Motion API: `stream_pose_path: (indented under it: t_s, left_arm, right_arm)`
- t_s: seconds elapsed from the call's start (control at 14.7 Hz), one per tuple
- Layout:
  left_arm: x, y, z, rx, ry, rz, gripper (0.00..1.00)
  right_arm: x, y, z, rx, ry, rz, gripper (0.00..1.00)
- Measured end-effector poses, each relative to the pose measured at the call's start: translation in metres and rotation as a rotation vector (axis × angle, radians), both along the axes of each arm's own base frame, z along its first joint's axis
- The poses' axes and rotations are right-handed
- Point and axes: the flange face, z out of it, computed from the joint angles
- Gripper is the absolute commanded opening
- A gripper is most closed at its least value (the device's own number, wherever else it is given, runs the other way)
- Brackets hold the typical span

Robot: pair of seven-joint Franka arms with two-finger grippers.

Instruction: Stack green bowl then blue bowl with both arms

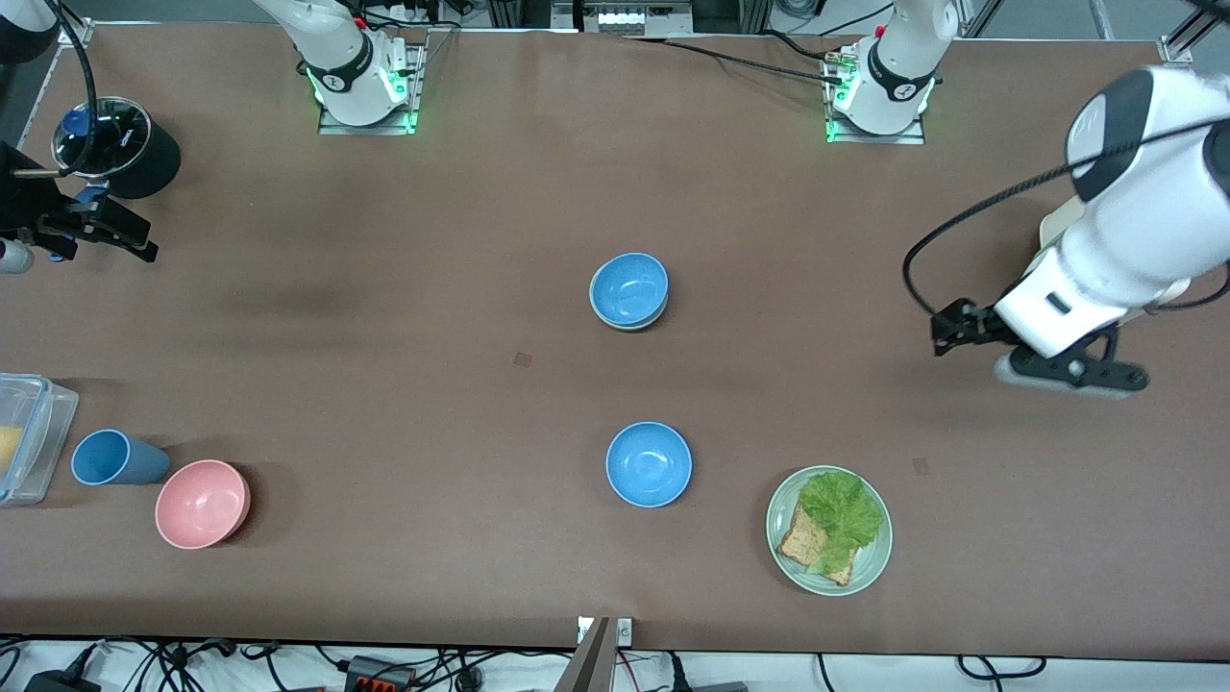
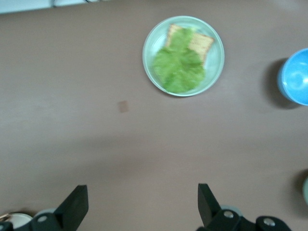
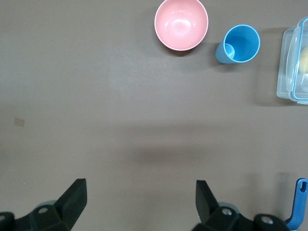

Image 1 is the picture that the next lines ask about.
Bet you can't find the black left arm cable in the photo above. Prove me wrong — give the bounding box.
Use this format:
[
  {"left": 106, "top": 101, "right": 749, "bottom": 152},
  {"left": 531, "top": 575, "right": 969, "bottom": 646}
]
[{"left": 903, "top": 115, "right": 1230, "bottom": 318}]

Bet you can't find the small metal bracket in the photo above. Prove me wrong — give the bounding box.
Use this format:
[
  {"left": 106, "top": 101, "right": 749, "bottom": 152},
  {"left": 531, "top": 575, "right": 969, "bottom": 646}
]
[{"left": 577, "top": 617, "right": 635, "bottom": 647}]

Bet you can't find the blue bowl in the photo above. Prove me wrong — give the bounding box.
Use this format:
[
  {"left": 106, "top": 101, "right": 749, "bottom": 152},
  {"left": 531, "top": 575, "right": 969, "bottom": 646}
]
[
  {"left": 605, "top": 421, "right": 693, "bottom": 508},
  {"left": 589, "top": 252, "right": 670, "bottom": 328}
]

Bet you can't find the black pot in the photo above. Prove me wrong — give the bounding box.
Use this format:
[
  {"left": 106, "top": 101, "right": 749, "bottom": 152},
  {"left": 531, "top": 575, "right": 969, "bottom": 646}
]
[{"left": 50, "top": 96, "right": 182, "bottom": 201}]

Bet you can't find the clear plastic container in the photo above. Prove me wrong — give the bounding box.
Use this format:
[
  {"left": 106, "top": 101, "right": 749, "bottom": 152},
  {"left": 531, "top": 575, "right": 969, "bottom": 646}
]
[{"left": 0, "top": 373, "right": 80, "bottom": 507}]

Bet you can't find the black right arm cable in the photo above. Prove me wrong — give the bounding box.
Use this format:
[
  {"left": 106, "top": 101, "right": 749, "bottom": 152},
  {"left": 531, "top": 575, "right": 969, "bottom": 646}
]
[{"left": 43, "top": 0, "right": 99, "bottom": 179}]

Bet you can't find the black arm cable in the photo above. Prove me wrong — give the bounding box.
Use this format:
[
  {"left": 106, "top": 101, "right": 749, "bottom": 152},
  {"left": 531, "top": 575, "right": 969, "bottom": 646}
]
[
  {"left": 903, "top": 115, "right": 1230, "bottom": 318},
  {"left": 43, "top": 0, "right": 99, "bottom": 179}
]

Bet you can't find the black power adapter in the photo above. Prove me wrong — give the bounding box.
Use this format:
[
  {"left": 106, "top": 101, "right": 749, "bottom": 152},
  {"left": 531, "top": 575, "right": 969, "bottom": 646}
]
[{"left": 24, "top": 668, "right": 102, "bottom": 692}]

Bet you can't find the pale green plate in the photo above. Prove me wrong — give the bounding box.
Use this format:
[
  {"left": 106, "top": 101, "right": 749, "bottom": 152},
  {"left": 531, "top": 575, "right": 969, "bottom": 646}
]
[{"left": 766, "top": 465, "right": 894, "bottom": 597}]

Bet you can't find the white power strip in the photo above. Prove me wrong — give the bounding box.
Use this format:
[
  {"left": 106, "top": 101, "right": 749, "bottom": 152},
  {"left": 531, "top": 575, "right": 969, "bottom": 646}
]
[{"left": 581, "top": 0, "right": 654, "bottom": 35}]

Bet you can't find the white toaster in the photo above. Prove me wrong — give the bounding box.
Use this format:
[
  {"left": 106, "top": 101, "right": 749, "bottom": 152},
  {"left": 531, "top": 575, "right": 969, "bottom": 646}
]
[{"left": 1039, "top": 207, "right": 1193, "bottom": 316}]

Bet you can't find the blue cup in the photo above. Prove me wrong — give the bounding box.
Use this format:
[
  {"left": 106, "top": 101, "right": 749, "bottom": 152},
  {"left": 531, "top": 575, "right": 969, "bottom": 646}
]
[{"left": 71, "top": 429, "right": 174, "bottom": 486}]

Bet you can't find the green lettuce leaf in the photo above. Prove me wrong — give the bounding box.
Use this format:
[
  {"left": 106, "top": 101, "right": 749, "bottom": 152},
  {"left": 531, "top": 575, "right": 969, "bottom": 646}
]
[{"left": 799, "top": 471, "right": 885, "bottom": 578}]

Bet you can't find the pale green bowl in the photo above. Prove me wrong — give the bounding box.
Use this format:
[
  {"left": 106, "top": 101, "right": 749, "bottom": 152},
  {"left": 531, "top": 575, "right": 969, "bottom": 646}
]
[{"left": 591, "top": 298, "right": 669, "bottom": 334}]

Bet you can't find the brown bread slice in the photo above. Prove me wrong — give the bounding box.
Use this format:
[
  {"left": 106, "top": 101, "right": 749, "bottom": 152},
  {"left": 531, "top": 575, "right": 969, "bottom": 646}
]
[{"left": 776, "top": 502, "right": 856, "bottom": 587}]

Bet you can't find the aluminium arm base plate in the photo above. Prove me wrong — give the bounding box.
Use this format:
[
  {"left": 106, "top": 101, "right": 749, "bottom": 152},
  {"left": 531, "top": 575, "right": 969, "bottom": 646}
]
[
  {"left": 824, "top": 43, "right": 928, "bottom": 145},
  {"left": 317, "top": 38, "right": 426, "bottom": 136}
]

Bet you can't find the thick black braided cable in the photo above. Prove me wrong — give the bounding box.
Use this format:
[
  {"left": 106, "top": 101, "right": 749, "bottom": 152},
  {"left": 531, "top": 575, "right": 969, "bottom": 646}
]
[{"left": 623, "top": 29, "right": 847, "bottom": 87}]

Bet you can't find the pink bowl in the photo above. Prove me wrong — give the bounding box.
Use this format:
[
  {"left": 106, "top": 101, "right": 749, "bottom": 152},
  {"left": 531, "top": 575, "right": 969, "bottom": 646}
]
[{"left": 155, "top": 459, "right": 253, "bottom": 551}]

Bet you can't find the red black power strip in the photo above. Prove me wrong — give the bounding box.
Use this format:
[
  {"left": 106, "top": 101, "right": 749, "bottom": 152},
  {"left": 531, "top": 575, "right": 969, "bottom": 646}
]
[{"left": 344, "top": 655, "right": 416, "bottom": 692}]

